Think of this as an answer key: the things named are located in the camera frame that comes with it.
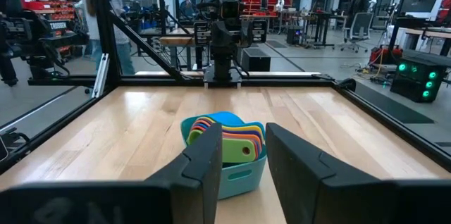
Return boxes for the black aluminium table frame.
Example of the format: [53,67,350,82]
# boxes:
[0,0,451,174]

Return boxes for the grey office chair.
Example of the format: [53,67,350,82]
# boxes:
[340,11,375,54]

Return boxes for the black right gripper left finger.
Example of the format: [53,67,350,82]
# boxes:
[0,122,223,224]

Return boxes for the red parts bin shelf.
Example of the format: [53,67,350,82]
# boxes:
[239,0,303,16]
[19,0,77,20]

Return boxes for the green measuring cup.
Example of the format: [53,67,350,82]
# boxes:
[185,129,257,164]

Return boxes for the silver metal bracket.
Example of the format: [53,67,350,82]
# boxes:
[91,53,111,99]

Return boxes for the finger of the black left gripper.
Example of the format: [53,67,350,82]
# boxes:
[194,21,211,47]
[252,19,268,44]

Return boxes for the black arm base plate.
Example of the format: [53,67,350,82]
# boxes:
[203,65,243,89]

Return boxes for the wooden top table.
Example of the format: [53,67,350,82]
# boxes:
[158,26,212,72]

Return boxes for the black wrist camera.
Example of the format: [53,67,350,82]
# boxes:
[218,0,243,20]

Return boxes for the wooden top workbench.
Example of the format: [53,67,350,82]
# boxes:
[387,15,451,58]

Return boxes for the black computer tower green lights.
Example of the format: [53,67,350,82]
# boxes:
[389,57,449,104]

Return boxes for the teal plastic basket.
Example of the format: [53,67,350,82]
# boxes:
[180,115,268,201]

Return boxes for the red box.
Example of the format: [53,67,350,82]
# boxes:
[369,45,404,66]

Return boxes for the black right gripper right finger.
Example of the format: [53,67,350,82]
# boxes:
[265,122,451,224]

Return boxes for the dark blue measuring cup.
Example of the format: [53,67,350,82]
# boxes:
[192,120,264,158]

